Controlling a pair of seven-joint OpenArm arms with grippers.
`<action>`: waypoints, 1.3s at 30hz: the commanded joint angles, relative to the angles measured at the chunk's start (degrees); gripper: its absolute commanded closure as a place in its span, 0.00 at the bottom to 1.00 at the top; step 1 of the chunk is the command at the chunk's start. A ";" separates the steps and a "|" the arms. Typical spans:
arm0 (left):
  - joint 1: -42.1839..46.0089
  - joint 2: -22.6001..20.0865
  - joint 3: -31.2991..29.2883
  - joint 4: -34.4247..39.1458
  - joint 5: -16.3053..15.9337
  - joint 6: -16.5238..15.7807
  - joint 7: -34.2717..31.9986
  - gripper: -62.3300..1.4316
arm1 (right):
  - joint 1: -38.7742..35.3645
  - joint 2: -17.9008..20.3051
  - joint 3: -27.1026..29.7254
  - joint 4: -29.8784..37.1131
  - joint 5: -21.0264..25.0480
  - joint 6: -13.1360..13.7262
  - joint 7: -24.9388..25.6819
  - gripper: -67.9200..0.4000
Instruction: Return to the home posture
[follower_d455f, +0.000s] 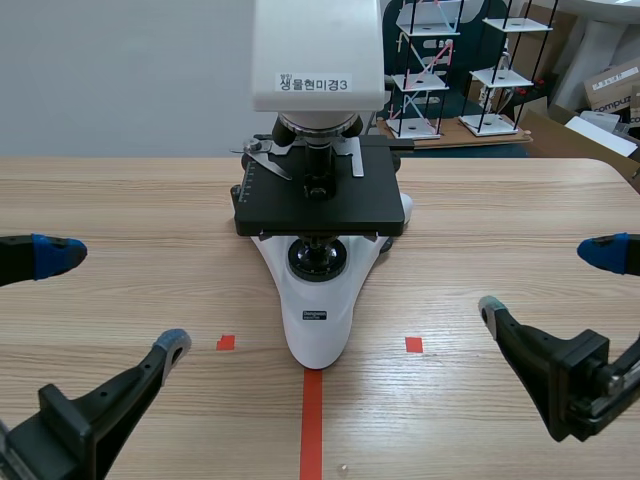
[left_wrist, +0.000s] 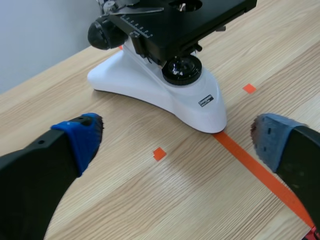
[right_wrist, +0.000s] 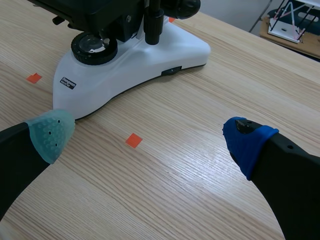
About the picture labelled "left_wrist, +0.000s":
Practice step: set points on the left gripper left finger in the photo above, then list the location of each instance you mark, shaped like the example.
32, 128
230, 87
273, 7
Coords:
37, 180

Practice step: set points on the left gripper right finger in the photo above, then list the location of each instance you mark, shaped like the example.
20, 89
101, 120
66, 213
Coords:
297, 160

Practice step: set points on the white and black microscope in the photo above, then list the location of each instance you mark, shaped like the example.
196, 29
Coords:
160, 62

